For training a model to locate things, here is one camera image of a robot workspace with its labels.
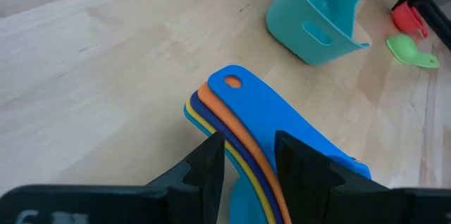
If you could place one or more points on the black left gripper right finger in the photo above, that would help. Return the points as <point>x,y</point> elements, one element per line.
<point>317,196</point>

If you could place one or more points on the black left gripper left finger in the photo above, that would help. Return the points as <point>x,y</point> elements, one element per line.
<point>183,199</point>

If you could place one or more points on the yellow measuring cup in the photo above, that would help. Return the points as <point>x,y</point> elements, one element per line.
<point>201,120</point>

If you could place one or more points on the dark blue measuring cup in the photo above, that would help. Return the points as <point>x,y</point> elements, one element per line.
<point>215,120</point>

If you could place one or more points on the orange measuring cup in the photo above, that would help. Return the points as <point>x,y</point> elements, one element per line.
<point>225,113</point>

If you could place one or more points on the light blue measuring cup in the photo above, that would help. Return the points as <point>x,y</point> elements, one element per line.
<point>267,111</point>

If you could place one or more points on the green measuring cup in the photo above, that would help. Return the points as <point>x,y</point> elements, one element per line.
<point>405,49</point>

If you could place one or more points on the red measuring cup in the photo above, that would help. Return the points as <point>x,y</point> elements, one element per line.
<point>408,19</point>

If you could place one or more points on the teal plastic basket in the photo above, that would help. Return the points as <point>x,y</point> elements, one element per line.
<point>317,19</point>

